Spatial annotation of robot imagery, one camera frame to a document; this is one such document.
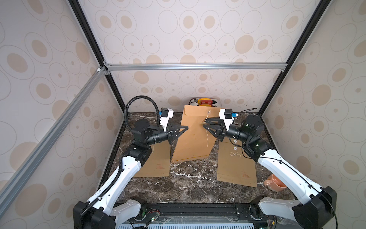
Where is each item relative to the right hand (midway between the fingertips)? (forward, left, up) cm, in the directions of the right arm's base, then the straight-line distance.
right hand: (204, 127), depth 63 cm
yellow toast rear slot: (+35, +1, -16) cm, 39 cm away
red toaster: (+35, -3, -15) cm, 38 cm away
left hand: (-3, +6, +1) cm, 7 cm away
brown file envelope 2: (-1, +3, -10) cm, 11 cm away
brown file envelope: (-1, +27, -37) cm, 46 cm away
